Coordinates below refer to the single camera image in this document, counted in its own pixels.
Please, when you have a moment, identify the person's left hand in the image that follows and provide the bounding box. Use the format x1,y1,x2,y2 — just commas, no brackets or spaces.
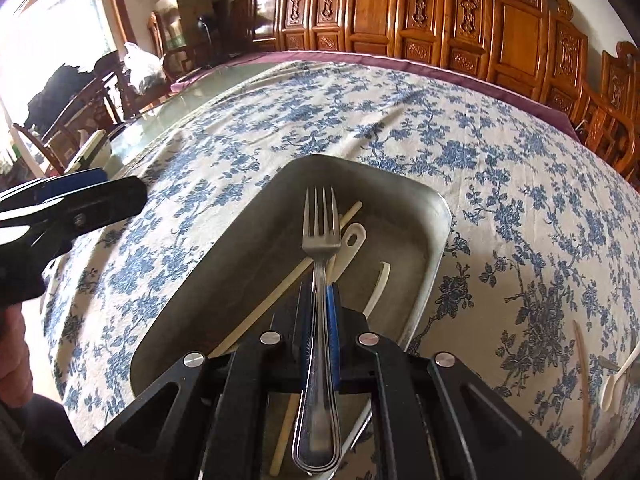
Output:
0,305,35,397

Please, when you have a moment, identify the blue floral tablecloth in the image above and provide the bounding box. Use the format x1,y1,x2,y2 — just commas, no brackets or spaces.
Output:
42,60,640,480

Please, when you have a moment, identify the long carved wooden sofa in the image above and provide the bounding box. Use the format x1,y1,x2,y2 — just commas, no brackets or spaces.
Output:
239,0,592,111

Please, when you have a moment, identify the white plastic spoon handle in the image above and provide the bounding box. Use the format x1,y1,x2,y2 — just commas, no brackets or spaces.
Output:
331,222,366,282

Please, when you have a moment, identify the white plastic bag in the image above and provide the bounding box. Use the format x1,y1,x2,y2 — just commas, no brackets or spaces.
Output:
123,42,167,96

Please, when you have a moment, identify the dark cabinet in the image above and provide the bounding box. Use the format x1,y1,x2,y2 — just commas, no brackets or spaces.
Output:
199,0,252,63

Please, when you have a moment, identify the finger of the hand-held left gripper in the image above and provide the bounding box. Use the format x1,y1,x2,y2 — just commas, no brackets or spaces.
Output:
0,169,109,213
27,176,149,258

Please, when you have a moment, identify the glass-topped table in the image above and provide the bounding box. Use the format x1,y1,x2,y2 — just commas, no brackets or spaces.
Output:
97,62,283,173

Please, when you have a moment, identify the stainless steel fork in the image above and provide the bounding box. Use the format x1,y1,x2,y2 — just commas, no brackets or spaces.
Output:
291,186,343,474

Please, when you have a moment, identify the black bag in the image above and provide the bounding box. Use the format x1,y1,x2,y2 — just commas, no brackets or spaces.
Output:
26,62,102,127

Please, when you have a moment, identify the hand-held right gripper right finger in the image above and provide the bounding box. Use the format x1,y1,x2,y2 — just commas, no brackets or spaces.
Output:
325,282,584,480

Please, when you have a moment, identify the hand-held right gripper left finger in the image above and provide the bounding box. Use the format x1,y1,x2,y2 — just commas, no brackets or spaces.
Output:
55,280,317,480

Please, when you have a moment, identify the small white box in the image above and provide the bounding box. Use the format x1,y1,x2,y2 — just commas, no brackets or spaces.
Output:
66,129,112,175

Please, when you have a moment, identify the white plastic spoon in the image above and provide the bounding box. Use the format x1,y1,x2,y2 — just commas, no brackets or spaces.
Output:
600,360,637,414

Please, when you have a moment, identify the white ceramic spoon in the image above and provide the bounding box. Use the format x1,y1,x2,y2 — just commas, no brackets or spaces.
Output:
363,261,392,322

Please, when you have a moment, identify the wooden dining chair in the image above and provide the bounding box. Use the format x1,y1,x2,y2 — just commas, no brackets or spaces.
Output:
12,57,168,177

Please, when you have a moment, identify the dark clothing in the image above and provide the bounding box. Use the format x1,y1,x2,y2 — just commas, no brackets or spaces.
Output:
0,394,83,480

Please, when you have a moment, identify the metal tray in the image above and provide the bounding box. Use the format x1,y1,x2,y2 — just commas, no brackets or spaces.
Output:
130,154,453,480

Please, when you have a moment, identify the carved wooden armchair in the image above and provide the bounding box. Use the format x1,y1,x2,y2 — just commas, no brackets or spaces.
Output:
574,41,640,187

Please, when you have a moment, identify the wooden door frame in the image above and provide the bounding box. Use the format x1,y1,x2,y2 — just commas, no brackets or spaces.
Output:
104,0,137,47

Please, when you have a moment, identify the pale wooden chopstick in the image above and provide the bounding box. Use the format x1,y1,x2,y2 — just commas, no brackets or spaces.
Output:
207,201,364,361
572,320,592,467
269,393,302,476

